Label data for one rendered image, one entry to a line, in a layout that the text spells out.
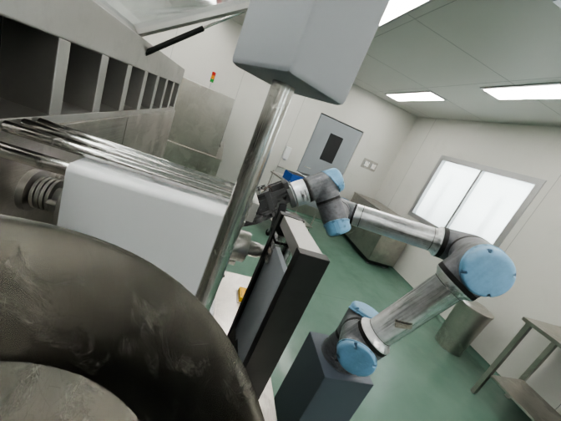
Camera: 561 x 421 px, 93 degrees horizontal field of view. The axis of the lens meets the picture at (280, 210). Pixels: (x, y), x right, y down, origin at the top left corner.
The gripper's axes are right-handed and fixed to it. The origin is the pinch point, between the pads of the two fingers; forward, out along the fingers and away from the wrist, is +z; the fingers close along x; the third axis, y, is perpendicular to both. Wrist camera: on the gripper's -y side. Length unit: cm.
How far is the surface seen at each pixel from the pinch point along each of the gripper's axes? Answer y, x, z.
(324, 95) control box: 30, 57, -17
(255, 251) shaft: 3.7, 25.8, -6.6
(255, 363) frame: -6.5, 42.3, -1.4
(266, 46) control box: 33, 56, -15
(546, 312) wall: -253, -90, -245
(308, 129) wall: -59, -450, -140
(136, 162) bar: 27.6, 28.0, 5.2
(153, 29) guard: 55, -18, 1
